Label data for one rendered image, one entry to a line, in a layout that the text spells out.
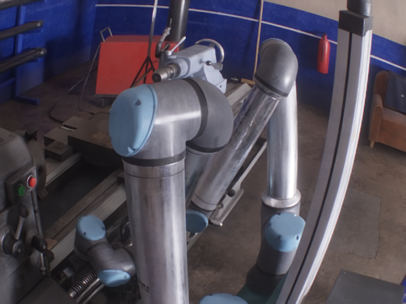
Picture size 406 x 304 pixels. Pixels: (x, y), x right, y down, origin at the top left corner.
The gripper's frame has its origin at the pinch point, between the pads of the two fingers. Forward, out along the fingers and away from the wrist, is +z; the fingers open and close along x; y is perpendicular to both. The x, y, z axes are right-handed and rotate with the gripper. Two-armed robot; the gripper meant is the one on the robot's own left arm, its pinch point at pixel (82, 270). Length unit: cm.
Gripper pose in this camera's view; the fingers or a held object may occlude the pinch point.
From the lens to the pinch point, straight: 158.0
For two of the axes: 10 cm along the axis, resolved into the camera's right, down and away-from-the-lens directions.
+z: -3.4, 6.3, 7.0
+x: -6.2, 4.1, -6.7
